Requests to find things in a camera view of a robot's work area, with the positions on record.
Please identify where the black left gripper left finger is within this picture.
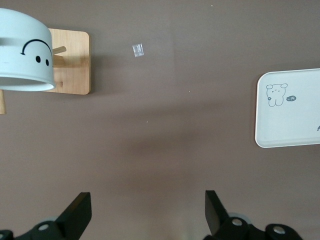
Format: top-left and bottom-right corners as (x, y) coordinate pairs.
(0, 191), (92, 240)

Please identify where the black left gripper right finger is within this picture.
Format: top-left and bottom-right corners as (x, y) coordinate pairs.
(202, 190), (304, 240)

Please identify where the white mug with smiley face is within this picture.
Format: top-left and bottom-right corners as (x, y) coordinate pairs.
(0, 7), (57, 93)

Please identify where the wooden cup rack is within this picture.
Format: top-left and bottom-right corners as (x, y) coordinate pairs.
(0, 27), (92, 116)

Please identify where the brown paper table cover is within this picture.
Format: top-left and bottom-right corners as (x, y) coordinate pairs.
(0, 0), (320, 240)

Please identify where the cream tray with bear print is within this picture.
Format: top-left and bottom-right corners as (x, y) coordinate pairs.
(254, 67), (320, 149)

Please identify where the clear tape piece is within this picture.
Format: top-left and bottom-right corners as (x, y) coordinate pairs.
(131, 42), (146, 59)

